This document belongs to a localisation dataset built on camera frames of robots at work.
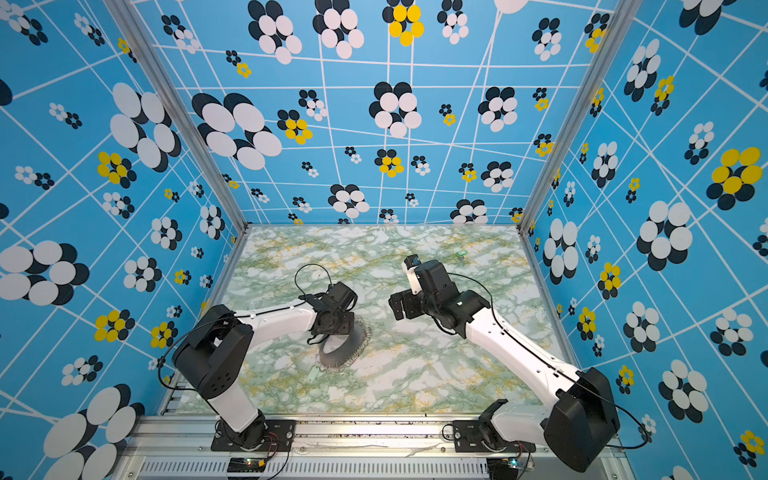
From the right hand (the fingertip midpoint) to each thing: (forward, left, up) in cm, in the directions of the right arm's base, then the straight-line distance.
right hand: (407, 296), depth 80 cm
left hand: (0, +20, -17) cm, 26 cm away
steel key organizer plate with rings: (-9, +21, -18) cm, 28 cm away
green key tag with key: (+29, -21, -17) cm, 39 cm away
